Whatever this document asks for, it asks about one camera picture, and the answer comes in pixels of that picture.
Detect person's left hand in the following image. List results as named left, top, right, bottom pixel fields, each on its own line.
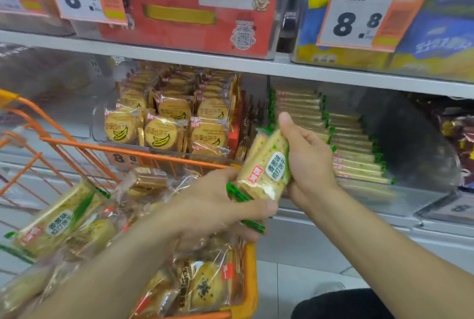
left=148, top=166, right=279, bottom=253

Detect person's right hand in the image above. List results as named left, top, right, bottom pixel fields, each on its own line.
left=277, top=112, right=340, bottom=213

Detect green cracker packets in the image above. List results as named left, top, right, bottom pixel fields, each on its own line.
left=268, top=87, right=396, bottom=186

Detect scallion cracker packet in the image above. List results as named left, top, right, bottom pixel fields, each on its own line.
left=226, top=128, right=291, bottom=234
left=4, top=178, right=112, bottom=258

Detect yellow pastry packets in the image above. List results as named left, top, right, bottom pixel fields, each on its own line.
left=177, top=252, right=245, bottom=312

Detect pile of pastry packets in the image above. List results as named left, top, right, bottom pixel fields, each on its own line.
left=0, top=166, right=247, bottom=319

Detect orange shopping cart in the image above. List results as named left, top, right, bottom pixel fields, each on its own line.
left=0, top=89, right=258, bottom=319

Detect white metal store shelf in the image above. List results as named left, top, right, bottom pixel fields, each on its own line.
left=0, top=0, right=474, bottom=279

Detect person's right forearm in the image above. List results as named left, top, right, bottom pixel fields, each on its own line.
left=303, top=189, right=474, bottom=319

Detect person's left forearm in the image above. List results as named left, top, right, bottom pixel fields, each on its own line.
left=22, top=211, right=178, bottom=319

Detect person's white right shoe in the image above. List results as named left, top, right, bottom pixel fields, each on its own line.
left=313, top=281, right=347, bottom=297

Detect person's right leg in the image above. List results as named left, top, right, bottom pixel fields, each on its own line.
left=290, top=288, right=395, bottom=319

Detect red carton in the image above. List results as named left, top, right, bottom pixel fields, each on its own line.
left=98, top=0, right=280, bottom=58

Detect row of dark red bags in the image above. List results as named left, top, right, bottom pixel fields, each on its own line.
left=413, top=94, right=474, bottom=190

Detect stack of blue yellow packets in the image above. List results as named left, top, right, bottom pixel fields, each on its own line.
left=296, top=0, right=474, bottom=82

